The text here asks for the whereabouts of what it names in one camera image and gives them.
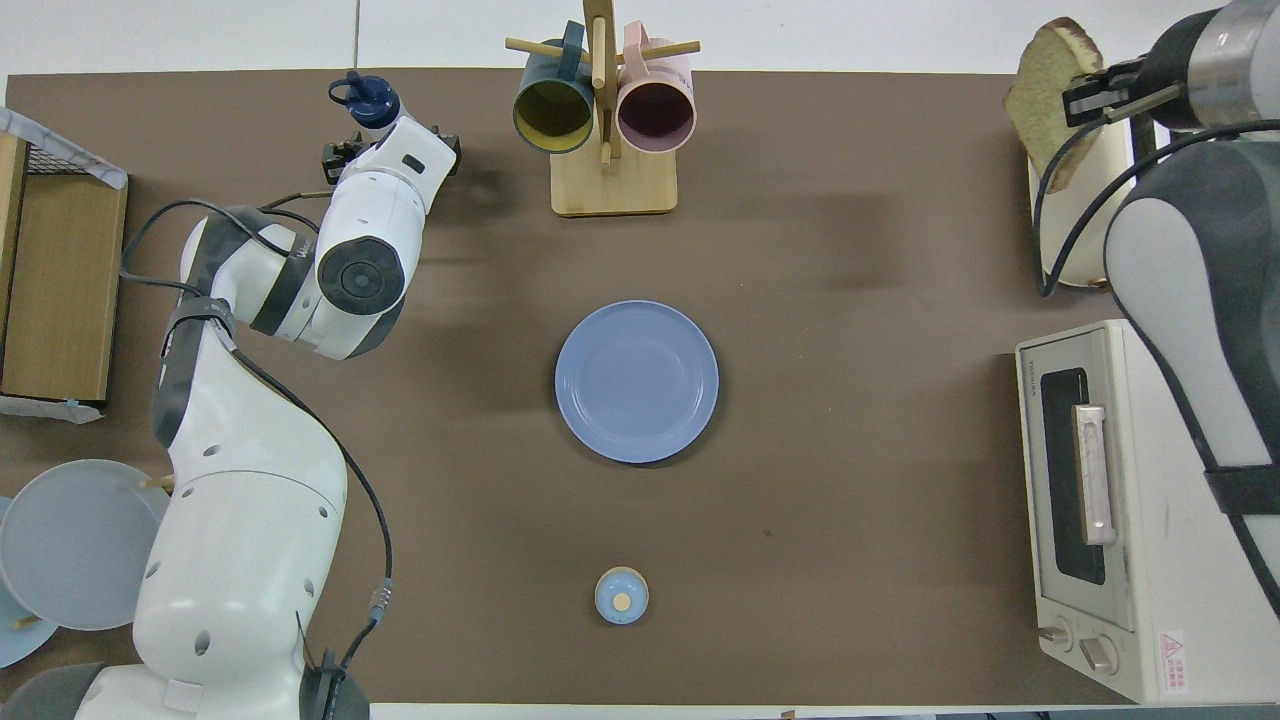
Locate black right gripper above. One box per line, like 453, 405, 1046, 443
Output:
1062, 10, 1202, 132

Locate slice of bread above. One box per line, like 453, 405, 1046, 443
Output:
1004, 17, 1105, 194

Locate squeeze bottle with blue cap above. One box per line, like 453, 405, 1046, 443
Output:
329, 71, 403, 141

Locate blue round plate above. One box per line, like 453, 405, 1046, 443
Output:
555, 300, 720, 465

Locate wooden plate rack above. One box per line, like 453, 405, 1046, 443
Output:
12, 475, 177, 631

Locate grey-blue plate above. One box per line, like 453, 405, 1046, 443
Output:
0, 459, 173, 632

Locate light blue plate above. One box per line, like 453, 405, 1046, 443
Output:
0, 495, 59, 669

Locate dark teal mug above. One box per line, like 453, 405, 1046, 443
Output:
512, 22, 597, 155

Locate cream two-slot toaster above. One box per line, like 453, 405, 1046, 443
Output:
1028, 118, 1146, 291

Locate wooden mug tree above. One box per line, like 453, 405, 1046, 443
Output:
505, 0, 701, 218

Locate pink mug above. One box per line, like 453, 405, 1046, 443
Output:
615, 22, 697, 155

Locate white checked cloth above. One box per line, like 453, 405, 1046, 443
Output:
0, 105, 130, 191

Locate brown table mat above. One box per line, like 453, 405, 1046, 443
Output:
0, 68, 1131, 706

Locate white toaster oven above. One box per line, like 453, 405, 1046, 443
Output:
1015, 318, 1280, 705

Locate wooden shelf with wire basket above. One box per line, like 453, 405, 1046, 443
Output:
0, 132, 129, 403

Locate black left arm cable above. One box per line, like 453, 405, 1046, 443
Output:
120, 190, 394, 701

